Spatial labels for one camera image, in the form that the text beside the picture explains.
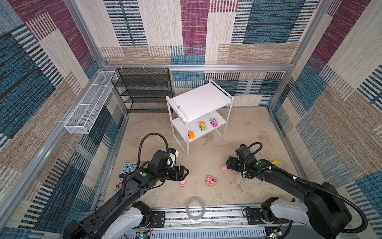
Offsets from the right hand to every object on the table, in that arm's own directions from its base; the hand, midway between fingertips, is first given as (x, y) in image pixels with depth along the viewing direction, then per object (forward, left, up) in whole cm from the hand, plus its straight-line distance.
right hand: (233, 166), depth 87 cm
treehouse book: (+2, +62, -1) cm, 62 cm away
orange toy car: (+13, +24, +14) cm, 31 cm away
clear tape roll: (-19, +19, -5) cm, 27 cm away
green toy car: (+18, +17, +15) cm, 29 cm away
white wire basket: (+23, +88, +17) cm, 93 cm away
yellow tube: (+2, -26, -2) cm, 26 cm away
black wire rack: (+55, +58, +14) cm, 81 cm away
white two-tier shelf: (+16, +20, +30) cm, 39 cm away
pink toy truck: (+21, +10, +15) cm, 27 cm away
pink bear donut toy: (-8, +14, -1) cm, 16 cm away
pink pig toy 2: (-1, +6, 0) cm, 6 cm away
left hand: (-5, +28, +10) cm, 30 cm away
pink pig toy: (-8, +29, -1) cm, 30 cm away
